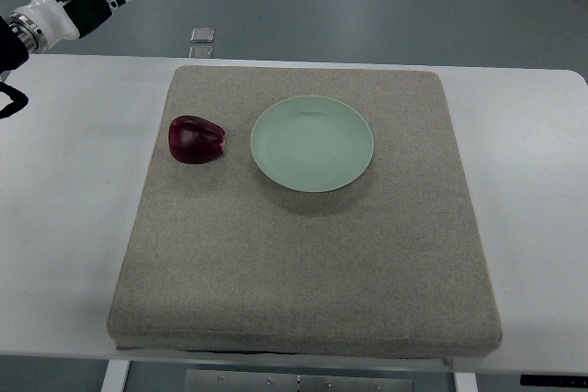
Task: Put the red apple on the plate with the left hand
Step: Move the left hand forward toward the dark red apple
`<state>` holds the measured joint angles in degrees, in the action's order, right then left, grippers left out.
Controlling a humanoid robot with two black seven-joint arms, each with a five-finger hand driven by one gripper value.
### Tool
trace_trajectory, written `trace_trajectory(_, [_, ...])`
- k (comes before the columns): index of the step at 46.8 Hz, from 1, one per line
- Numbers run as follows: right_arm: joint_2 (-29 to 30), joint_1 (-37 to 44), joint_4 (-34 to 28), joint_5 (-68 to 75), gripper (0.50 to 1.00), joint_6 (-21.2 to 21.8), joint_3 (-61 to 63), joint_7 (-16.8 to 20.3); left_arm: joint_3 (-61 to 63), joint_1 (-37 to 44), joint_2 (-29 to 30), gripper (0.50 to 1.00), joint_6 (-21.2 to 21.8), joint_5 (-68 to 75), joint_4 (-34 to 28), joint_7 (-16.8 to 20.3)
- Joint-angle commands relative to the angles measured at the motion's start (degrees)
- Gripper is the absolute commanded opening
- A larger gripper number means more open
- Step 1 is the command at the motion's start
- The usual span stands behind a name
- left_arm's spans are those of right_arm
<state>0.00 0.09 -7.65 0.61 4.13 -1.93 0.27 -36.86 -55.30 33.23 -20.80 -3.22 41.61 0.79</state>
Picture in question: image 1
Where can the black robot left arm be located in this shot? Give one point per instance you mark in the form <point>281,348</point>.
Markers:
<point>13,54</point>

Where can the dark red apple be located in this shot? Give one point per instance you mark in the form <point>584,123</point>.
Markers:
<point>195,140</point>

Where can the lower metal floor plate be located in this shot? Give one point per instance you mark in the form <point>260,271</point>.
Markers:
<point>200,52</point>

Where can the metal floor plate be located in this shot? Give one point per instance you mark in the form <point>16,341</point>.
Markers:
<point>200,52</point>
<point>202,35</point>

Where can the upper metal floor plate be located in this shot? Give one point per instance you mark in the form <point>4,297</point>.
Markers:
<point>202,35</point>

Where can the white left table leg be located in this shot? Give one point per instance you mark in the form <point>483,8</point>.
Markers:
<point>116,375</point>

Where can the white table leg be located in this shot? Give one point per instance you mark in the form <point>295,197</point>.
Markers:
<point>465,382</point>
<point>116,375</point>

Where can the black table control panel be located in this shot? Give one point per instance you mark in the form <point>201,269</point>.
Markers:
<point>561,381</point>

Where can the white right table leg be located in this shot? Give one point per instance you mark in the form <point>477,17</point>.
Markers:
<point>465,382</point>

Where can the grey metal table crossbar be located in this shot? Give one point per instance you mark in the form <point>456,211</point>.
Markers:
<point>210,380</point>

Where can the light green plate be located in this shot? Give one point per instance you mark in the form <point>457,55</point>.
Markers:
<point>312,144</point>

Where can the beige fabric cushion mat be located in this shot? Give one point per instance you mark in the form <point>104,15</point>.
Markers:
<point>222,259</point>

